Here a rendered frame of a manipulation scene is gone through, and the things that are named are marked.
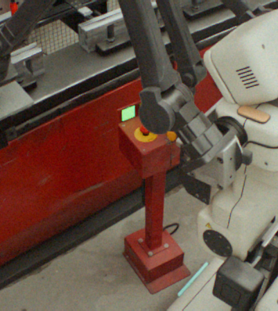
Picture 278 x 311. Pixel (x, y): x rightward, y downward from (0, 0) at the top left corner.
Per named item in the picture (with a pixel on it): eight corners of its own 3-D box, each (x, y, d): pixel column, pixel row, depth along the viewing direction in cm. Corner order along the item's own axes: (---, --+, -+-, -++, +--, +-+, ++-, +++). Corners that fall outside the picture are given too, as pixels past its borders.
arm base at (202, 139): (207, 163, 106) (239, 130, 112) (181, 130, 105) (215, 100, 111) (184, 174, 113) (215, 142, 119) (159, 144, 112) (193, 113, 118)
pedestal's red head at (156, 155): (142, 180, 175) (143, 139, 162) (118, 149, 185) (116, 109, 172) (193, 156, 182) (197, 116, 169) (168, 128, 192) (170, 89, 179)
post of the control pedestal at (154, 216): (151, 251, 220) (153, 161, 181) (144, 241, 224) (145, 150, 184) (162, 246, 222) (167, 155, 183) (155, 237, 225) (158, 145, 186)
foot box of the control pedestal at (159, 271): (152, 295, 219) (152, 281, 210) (121, 253, 234) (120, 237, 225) (191, 274, 226) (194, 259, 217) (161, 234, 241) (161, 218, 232)
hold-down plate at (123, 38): (103, 57, 185) (103, 50, 183) (95, 50, 188) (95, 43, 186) (170, 29, 198) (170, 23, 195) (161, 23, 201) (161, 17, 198)
